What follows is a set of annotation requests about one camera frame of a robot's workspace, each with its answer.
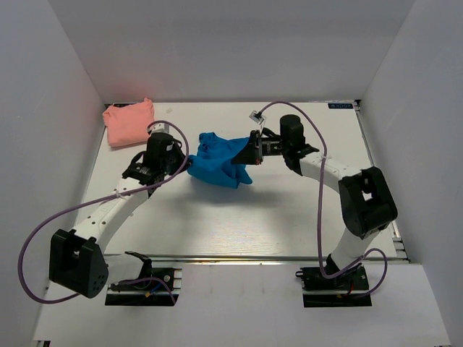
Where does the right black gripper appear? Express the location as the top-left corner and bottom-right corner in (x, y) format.
(232, 129), (290, 165)

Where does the blue t-shirt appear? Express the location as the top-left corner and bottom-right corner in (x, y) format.
(187, 132), (252, 189)

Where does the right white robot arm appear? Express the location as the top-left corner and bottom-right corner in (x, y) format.
(231, 114), (398, 288)

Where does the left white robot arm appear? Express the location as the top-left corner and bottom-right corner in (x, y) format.
(49, 133), (186, 299)

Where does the folded pink t-shirt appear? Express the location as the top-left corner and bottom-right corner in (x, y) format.
(102, 98), (154, 148)

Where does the blue label sticker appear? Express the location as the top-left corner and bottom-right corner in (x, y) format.
(328, 103), (354, 109)

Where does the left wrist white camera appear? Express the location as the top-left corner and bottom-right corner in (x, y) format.
(147, 121), (170, 136)

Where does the wrist white camera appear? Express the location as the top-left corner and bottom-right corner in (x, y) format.
(147, 121), (170, 136)
(249, 111), (266, 126)

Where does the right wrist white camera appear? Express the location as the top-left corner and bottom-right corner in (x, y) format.
(249, 111), (266, 126)

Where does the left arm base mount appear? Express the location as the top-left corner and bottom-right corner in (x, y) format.
(105, 267), (182, 307)

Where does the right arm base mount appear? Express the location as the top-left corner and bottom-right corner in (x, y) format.
(295, 265), (372, 308)

